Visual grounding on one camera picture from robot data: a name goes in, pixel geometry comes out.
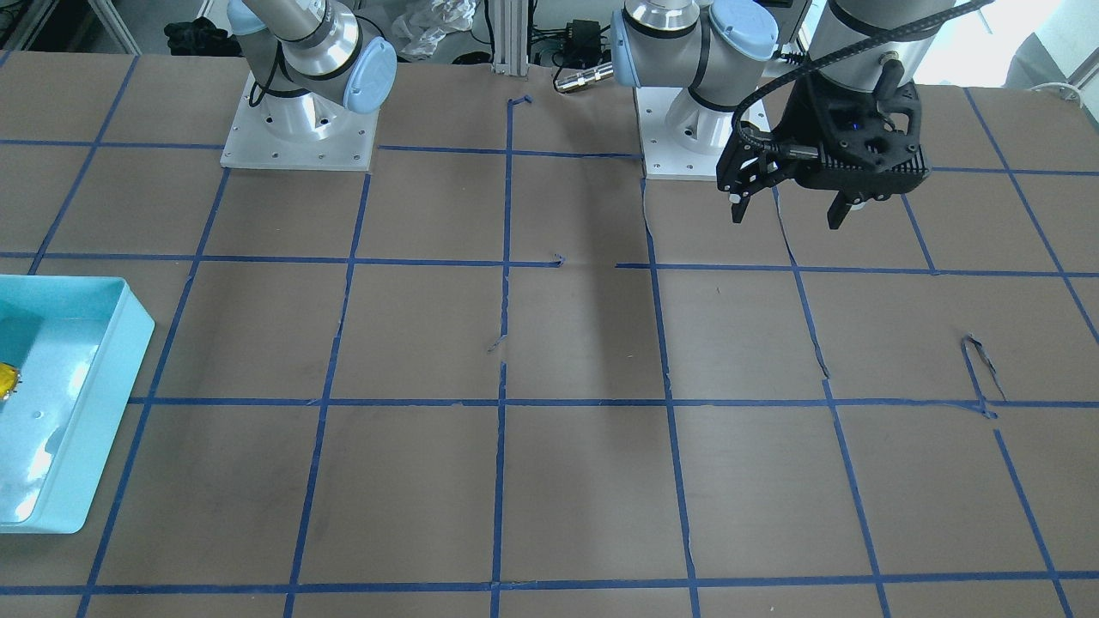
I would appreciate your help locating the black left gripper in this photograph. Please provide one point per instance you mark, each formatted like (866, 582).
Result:
(803, 123)

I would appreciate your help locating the turquoise plastic bin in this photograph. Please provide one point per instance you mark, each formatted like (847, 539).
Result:
(77, 344)

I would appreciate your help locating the yellow beetle toy car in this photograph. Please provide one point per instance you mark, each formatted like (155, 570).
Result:
(10, 378)

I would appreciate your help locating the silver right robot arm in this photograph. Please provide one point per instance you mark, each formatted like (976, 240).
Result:
(314, 66)

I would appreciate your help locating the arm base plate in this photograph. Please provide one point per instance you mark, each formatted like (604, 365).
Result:
(681, 139)
(307, 133)

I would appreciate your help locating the aluminium frame post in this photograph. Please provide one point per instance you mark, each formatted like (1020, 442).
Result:
(510, 32)

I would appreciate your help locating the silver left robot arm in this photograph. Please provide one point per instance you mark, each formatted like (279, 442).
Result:
(718, 51)

